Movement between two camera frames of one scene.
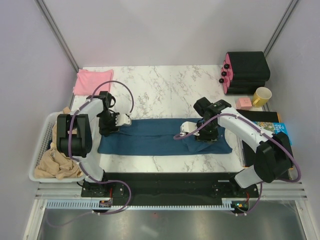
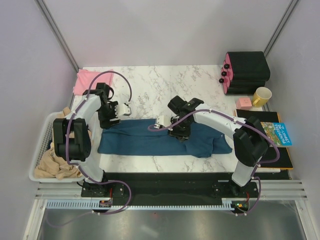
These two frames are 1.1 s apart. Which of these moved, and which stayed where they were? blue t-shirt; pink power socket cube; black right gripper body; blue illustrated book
Moved: black right gripper body
Stayed: pink power socket cube; blue illustrated book; blue t-shirt
